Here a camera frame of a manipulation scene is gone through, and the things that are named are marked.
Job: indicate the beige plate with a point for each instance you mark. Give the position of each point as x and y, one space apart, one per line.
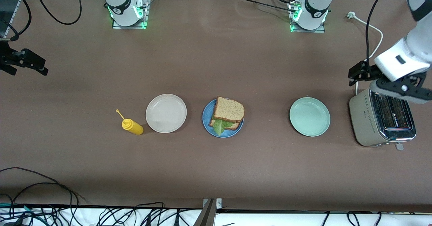
166 113

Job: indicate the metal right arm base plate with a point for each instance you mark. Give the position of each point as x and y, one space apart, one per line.
145 15

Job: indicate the brown bread slice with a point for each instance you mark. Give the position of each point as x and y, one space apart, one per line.
229 109
236 125

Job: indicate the yellow squeeze bottle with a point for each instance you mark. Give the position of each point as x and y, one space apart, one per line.
133 126

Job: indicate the green lettuce leaf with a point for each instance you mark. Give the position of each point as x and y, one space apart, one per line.
219 127

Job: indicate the blue plate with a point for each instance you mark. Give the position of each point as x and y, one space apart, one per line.
206 113

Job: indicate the beige chrome toaster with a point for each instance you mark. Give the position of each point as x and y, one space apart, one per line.
362 118

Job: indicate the aluminium frame post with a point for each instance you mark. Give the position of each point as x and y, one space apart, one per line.
208 212

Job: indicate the green plate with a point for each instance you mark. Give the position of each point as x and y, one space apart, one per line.
309 116

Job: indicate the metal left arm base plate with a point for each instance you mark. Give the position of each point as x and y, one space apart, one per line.
320 30

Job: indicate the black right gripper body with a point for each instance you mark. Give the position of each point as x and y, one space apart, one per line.
9 58

